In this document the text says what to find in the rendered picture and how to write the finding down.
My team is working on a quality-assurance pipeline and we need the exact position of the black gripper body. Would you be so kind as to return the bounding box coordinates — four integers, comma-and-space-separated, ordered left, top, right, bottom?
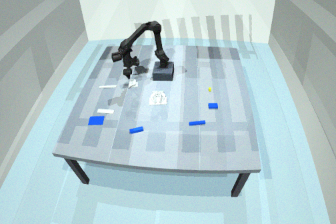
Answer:
123, 57, 132, 75

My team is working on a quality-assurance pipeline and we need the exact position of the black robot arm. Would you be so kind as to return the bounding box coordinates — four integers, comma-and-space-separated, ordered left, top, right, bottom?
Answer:
111, 21, 169, 68

